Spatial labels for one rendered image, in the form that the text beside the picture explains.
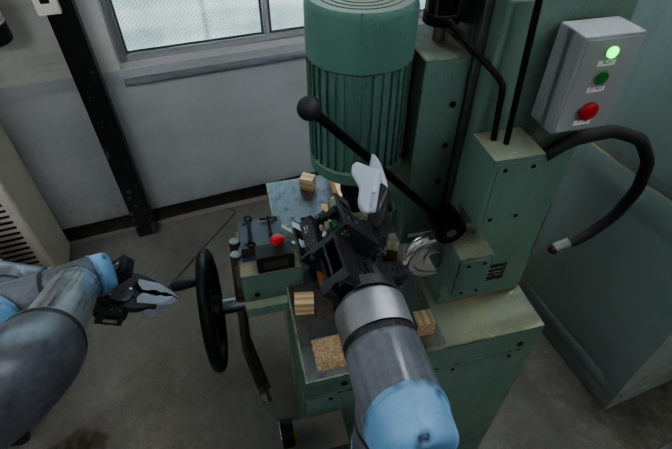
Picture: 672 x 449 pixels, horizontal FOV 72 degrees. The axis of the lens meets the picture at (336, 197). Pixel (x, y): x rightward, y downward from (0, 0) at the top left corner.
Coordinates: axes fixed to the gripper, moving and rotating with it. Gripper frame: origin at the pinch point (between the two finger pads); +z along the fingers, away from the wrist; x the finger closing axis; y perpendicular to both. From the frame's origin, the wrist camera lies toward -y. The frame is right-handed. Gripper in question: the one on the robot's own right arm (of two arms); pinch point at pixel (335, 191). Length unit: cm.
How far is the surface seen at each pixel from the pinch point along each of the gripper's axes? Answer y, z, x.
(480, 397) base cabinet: -90, 0, 25
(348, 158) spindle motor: -8.2, 14.2, -0.5
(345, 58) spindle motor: 6.1, 14.0, -12.0
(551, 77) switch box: -17.7, 8.5, -32.8
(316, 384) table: -28.6, -6.0, 32.1
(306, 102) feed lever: 9.3, 6.9, -5.2
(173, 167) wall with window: -43, 145, 100
